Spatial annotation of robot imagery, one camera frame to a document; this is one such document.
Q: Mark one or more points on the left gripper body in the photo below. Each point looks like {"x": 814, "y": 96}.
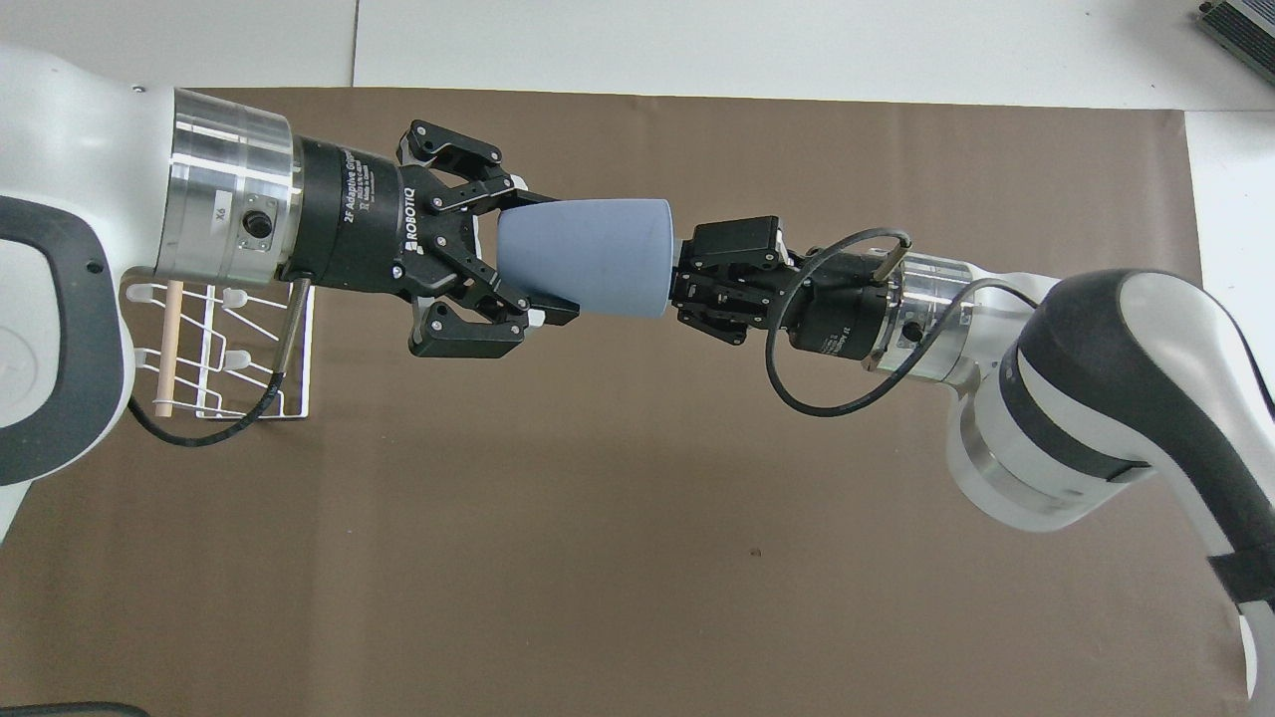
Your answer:
{"x": 349, "y": 219}

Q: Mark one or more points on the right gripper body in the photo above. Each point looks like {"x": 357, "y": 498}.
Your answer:
{"x": 837, "y": 314}

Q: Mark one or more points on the blue cup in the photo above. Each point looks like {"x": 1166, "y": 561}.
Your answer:
{"x": 588, "y": 257}

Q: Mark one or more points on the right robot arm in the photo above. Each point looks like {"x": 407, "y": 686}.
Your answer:
{"x": 1116, "y": 398}

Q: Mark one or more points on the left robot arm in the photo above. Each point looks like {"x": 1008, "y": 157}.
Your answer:
{"x": 70, "y": 129}

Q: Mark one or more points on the grey metal box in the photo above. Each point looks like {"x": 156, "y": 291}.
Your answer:
{"x": 1240, "y": 25}

